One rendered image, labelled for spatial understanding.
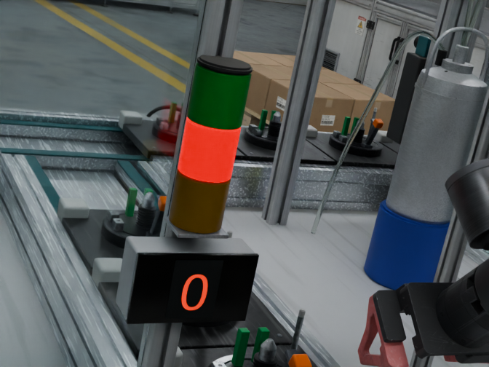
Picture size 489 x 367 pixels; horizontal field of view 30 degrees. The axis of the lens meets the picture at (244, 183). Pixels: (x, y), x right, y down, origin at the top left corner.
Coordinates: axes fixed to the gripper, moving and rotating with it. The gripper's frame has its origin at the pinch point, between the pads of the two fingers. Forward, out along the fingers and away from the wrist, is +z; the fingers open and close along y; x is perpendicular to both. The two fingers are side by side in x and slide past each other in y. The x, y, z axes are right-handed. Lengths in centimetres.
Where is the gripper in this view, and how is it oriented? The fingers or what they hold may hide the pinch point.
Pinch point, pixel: (407, 352)
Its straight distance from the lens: 89.6
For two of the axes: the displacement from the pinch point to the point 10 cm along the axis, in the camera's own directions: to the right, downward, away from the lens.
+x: 1.7, 8.7, -4.6
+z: -3.9, 4.9, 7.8
